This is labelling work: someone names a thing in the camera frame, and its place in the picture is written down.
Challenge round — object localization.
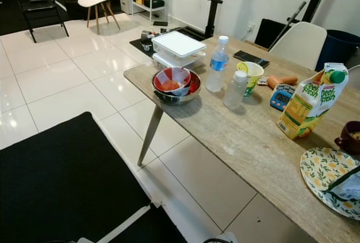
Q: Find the white power strip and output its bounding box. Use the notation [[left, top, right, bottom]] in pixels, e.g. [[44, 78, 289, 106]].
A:
[[139, 29, 167, 52]]

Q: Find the blue digital timer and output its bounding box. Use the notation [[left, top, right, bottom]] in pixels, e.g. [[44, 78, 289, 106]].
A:
[[270, 84, 296, 111]]

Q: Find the green snack bag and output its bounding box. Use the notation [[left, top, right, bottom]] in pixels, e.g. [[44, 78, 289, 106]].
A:
[[323, 166, 360, 201]]

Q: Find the small black mat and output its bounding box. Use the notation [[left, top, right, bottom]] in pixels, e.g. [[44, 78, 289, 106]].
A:
[[128, 26, 209, 58]]

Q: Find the white tape strip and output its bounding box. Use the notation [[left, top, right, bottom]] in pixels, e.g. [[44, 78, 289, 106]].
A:
[[107, 205, 151, 238]]

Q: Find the yellow paper cup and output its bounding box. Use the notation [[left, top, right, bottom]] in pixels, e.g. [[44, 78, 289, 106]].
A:
[[236, 61, 264, 97]]

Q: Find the floral plate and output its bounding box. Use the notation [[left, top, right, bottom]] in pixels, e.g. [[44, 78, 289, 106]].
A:
[[300, 148, 360, 221]]

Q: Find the black foam tile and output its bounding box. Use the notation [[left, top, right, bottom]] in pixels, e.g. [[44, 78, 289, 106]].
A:
[[254, 18, 293, 50]]

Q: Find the orange wooden grinder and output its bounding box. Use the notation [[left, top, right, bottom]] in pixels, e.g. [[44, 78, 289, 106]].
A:
[[258, 75, 299, 90]]

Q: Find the steel bowl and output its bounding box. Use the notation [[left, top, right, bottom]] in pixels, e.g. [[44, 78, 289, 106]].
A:
[[151, 67, 202, 105]]

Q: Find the grey barbell bar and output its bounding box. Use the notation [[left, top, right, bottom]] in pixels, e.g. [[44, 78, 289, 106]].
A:
[[269, 0, 308, 50]]

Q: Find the water bottle blue label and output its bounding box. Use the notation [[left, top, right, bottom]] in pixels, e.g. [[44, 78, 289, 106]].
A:
[[206, 35, 230, 93]]

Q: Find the blue bin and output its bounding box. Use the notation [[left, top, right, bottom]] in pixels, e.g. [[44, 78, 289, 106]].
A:
[[315, 29, 360, 72]]

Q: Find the black box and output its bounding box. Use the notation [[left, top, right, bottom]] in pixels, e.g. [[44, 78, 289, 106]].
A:
[[145, 0, 165, 9]]

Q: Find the light wooden dining table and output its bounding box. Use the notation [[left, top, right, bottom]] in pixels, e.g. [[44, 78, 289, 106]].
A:
[[124, 35, 360, 243]]

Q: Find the small clear plastic bottle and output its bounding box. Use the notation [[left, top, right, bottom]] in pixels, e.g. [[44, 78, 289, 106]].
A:
[[223, 70, 249, 110]]

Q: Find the grey shell chair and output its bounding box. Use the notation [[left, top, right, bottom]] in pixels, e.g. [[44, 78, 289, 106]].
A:
[[348, 65, 360, 92]]

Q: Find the black smartphone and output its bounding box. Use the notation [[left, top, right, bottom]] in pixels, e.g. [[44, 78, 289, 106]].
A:
[[233, 50, 271, 69]]

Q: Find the yellow juice carton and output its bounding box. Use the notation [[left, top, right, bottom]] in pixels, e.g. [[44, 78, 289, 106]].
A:
[[277, 63, 349, 140]]

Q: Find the black gym floor rug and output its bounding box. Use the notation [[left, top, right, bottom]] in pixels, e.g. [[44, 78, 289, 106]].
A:
[[0, 0, 91, 35]]

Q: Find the maroon cup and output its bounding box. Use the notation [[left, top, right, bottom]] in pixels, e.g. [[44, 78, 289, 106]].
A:
[[334, 121, 360, 155]]

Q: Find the red paper bowl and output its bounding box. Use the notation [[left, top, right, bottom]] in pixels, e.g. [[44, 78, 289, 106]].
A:
[[154, 67, 195, 96]]

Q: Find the white shell chair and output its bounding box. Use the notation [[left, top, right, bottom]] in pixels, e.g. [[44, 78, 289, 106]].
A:
[[269, 21, 328, 71]]

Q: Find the white lidded food container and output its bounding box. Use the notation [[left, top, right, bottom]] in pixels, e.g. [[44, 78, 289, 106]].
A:
[[151, 31, 207, 58]]

